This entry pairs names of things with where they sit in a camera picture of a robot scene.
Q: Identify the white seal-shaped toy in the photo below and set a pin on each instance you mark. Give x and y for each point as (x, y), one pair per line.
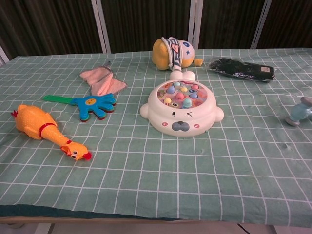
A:
(180, 119)

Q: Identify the blue hand clapper toy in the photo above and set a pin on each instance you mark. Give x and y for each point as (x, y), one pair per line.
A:
(95, 106)

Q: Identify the green checkered tablecloth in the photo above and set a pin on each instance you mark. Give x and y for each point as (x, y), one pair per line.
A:
(156, 175)

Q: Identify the yellow plush toy striped hat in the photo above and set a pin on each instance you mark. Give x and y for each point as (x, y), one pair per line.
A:
(161, 54)

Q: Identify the pink cloth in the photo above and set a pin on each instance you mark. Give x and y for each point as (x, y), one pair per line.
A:
(102, 80)

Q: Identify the black gloves in plastic bag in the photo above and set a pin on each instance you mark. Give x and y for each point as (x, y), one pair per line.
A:
(241, 68)

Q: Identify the yellow rubber chicken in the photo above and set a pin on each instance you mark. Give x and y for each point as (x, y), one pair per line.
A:
(34, 122)

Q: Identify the white partition frame post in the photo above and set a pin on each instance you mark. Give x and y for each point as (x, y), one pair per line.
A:
(261, 24)
(195, 24)
(3, 56)
(101, 26)

